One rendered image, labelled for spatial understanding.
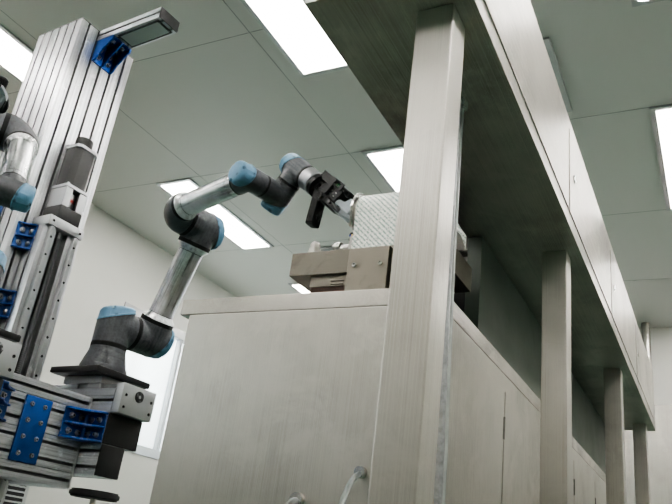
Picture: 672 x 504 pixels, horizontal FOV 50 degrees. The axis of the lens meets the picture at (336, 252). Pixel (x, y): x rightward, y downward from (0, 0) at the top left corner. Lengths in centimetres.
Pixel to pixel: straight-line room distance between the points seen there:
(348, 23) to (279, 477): 88
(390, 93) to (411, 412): 66
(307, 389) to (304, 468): 16
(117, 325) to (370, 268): 108
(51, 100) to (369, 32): 166
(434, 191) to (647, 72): 314
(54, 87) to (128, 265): 385
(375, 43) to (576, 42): 264
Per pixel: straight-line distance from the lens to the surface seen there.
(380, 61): 128
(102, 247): 626
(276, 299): 166
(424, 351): 89
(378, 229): 192
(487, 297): 183
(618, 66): 399
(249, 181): 217
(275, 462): 154
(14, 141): 228
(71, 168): 255
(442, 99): 105
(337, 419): 149
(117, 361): 243
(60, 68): 278
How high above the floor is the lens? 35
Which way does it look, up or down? 23 degrees up
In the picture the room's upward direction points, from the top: 8 degrees clockwise
